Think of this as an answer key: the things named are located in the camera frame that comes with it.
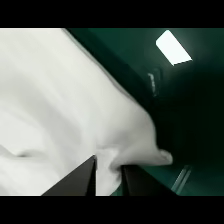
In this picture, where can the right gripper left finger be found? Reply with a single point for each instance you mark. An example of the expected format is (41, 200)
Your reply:
(76, 181)

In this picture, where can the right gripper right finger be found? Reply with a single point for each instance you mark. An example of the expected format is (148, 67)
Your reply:
(140, 183)

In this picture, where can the white shirt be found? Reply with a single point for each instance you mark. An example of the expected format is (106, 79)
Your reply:
(63, 100)

